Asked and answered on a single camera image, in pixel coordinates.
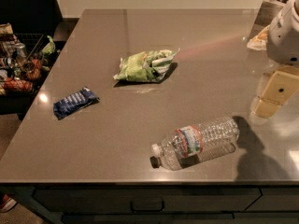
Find blue snack packet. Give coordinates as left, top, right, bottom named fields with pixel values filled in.
left=53, top=87, right=100, bottom=120

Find dark drawer with handle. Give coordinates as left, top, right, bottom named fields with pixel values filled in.
left=34, top=188, right=260, bottom=214

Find black wire snack basket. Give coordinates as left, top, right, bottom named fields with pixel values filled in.
left=0, top=23, right=58, bottom=96

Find green jalapeno chip bag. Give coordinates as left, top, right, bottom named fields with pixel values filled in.
left=113, top=49, right=178, bottom=83

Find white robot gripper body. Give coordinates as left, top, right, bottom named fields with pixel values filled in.
left=266, top=0, right=299, bottom=66

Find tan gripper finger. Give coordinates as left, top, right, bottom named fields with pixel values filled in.
left=250, top=97, right=280, bottom=118
left=262, top=65, right=299, bottom=105

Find white orange snack packet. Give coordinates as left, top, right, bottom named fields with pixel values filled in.
left=247, top=25, right=269, bottom=51

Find clear plastic water bottle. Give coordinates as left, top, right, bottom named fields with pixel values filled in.
left=150, top=117, right=240, bottom=171

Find red and white shoe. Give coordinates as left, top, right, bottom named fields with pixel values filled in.
left=0, top=194, right=17, bottom=213

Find green bag in basket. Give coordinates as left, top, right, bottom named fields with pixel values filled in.
left=41, top=35, right=56, bottom=56

